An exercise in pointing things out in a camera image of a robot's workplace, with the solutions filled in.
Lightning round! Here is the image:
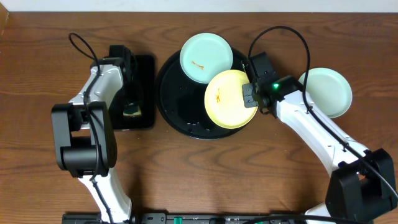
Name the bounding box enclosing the green yellow sponge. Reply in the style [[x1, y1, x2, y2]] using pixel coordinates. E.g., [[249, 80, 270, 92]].
[[123, 103, 142, 118]]

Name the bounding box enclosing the yellow plate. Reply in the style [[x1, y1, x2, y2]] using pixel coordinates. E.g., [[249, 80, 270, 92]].
[[204, 70, 257, 129]]

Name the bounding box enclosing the mint plate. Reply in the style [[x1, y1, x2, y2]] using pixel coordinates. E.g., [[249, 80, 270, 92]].
[[180, 33, 233, 84], [306, 68, 353, 118]]

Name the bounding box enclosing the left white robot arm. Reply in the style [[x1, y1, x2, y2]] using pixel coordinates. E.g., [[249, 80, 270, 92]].
[[51, 45, 137, 223]]

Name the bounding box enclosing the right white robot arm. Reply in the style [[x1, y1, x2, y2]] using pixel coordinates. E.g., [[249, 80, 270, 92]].
[[242, 53, 397, 223]]

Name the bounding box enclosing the black rectangular tray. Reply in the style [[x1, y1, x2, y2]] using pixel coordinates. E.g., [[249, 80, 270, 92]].
[[109, 55, 155, 130]]

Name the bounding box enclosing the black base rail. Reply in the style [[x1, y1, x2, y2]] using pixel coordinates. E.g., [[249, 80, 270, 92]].
[[62, 212, 374, 224]]

